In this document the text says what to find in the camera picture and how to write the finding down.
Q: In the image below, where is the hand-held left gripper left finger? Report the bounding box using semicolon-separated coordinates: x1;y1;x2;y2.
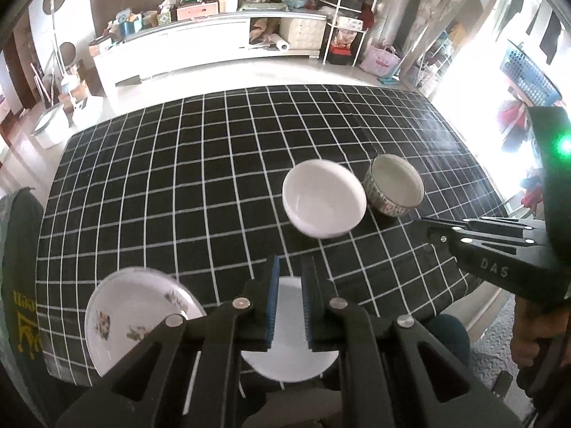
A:
56;256;281;428

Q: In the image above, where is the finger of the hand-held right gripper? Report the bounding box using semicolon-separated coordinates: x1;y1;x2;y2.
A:
421;218;569;305
463;216;549;244

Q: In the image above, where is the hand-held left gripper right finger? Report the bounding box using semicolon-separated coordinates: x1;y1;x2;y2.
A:
301;256;522;428

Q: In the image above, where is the pale blue printed bowl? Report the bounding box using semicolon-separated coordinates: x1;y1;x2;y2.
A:
240;275;340;383

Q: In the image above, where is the plain cream white bowl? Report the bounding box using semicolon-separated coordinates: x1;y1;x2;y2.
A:
282;159;367;239

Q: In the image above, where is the small-flower patterned bowl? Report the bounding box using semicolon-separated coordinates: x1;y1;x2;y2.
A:
362;154;425;218

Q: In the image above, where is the white plate brown floral print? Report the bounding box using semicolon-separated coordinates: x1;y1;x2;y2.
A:
84;266;208;377

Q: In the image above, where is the person's right hand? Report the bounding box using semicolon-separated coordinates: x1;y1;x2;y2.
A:
511;296;552;367

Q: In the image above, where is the grey woven floor mat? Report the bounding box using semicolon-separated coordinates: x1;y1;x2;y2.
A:
473;312;518;388

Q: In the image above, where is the person's right leg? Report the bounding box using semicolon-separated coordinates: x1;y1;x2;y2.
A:
426;314;471;368

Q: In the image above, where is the blue plastic basket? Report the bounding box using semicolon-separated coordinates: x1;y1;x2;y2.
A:
500;39;562;108

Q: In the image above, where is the dark hanging garment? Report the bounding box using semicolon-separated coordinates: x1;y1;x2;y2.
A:
539;9;563;64
525;0;542;36

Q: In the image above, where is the black checkered tablecloth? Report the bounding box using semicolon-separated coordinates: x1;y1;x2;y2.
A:
36;84;511;388

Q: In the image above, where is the pink bag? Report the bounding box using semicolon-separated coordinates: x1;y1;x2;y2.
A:
359;45;401;76

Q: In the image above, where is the silver standing air conditioner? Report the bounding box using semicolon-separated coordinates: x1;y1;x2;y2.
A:
379;0;430;54

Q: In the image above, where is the red patterned bag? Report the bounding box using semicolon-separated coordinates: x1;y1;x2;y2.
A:
328;27;364;65

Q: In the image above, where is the dark green printed cover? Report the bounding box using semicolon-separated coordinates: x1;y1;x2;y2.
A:
0;187;61;411

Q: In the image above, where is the white metal shelf rack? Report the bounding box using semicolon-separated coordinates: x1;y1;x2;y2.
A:
318;0;385;67

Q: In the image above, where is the brown paper bag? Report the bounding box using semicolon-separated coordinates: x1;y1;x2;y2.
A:
250;18;279;43

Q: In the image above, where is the white tufted storage box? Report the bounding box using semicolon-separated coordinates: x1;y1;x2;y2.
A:
279;15;322;50

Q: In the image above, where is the white television cabinet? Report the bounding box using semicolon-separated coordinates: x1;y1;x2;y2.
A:
93;9;330;89

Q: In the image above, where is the white plastic tub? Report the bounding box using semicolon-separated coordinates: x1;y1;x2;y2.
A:
30;102;72;149

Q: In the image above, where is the pink drawer box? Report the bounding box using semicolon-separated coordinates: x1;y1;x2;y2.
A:
176;4;219;21

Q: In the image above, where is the arched wooden frame mirror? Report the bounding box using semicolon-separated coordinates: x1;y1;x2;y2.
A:
401;0;498;99

